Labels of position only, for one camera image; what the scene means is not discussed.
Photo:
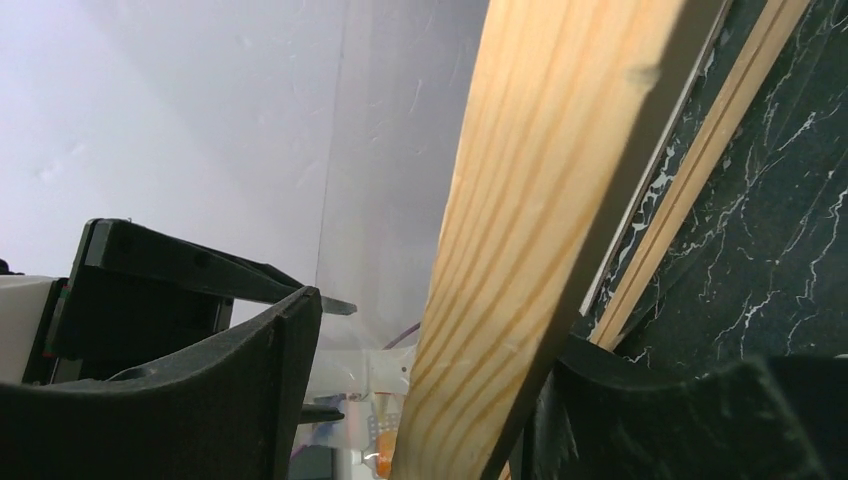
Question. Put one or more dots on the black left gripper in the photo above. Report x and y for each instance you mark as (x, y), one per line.
(135, 295)

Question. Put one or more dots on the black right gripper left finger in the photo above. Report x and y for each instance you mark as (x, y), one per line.
(224, 408)

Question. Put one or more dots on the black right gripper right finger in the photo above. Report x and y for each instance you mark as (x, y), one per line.
(600, 416)

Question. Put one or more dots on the light wooden picture frame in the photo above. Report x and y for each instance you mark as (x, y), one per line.
(544, 171)

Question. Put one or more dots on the clear plastic cover sheet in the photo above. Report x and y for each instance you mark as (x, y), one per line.
(675, 109)

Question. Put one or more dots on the orange liquid plastic bottle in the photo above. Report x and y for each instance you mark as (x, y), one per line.
(384, 450)

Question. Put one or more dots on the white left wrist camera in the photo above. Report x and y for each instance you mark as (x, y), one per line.
(27, 305)

